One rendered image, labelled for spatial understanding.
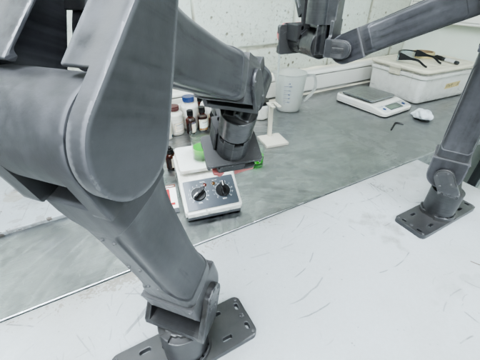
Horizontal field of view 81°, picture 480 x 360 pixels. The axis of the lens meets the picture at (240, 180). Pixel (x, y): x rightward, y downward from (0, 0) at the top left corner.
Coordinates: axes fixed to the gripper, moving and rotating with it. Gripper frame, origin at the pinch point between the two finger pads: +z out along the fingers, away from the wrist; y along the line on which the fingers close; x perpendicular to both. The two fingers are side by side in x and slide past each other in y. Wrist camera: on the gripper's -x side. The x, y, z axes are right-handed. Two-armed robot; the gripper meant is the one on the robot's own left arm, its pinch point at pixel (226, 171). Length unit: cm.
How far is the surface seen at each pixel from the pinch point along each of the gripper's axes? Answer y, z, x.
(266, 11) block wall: -35, 16, -73
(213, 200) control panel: 3.1, 7.2, 3.2
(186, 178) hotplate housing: 8.0, 7.3, -3.5
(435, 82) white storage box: -104, 26, -38
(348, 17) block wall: -79, 25, -79
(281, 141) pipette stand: -25.4, 23.7, -18.8
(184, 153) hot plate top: 7.2, 9.8, -11.4
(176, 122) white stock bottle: 6.8, 27.8, -34.8
